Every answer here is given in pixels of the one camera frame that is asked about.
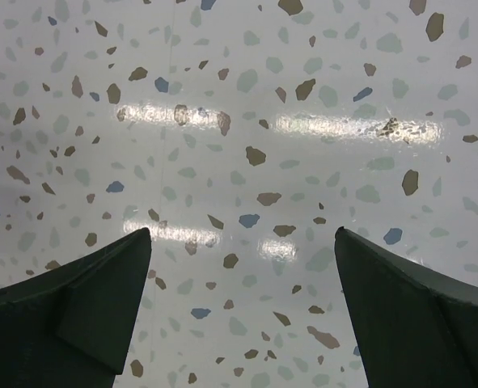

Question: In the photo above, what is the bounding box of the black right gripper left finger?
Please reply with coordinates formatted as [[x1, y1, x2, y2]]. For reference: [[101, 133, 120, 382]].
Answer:
[[0, 228, 151, 387]]

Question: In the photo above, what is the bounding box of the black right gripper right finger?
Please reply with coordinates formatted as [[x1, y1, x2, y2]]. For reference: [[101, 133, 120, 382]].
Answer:
[[334, 227, 478, 387]]

